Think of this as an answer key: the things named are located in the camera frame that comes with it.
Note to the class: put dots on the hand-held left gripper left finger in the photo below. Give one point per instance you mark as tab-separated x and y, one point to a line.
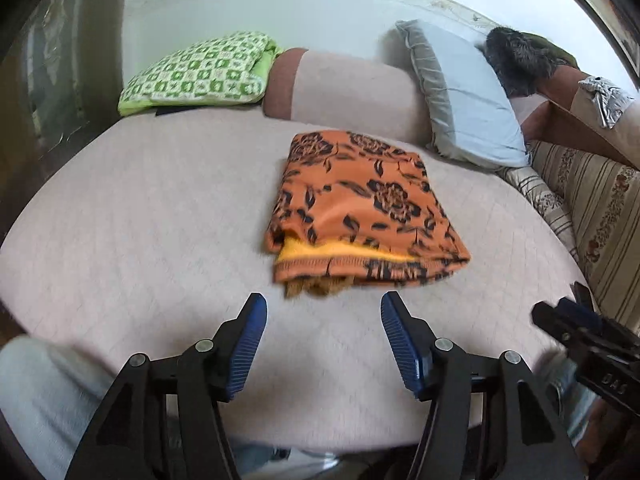
247	345

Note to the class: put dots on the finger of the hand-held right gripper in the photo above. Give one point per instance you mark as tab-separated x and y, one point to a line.
565	317
582	294

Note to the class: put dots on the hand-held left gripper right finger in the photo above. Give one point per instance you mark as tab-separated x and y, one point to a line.
400	345

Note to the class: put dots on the orange floral garment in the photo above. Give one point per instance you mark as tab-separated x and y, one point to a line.
360	210

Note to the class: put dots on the person's leg in light jeans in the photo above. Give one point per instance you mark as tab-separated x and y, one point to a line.
45	405
570	400

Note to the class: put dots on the striped floral cushion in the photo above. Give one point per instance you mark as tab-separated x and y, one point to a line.
585	200

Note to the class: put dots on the pink quilted bed sheet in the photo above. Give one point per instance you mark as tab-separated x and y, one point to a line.
150	220

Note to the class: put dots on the crumpled silver cloth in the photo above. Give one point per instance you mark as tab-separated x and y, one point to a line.
607	100

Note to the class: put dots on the light blue pillow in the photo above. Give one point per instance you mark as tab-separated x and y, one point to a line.
465	100

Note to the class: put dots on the dark furry cloth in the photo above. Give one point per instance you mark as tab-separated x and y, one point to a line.
520	62

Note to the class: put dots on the beige bolster pillow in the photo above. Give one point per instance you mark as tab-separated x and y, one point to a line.
345	92

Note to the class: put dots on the green patterned cushion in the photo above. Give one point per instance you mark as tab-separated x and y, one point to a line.
195	72

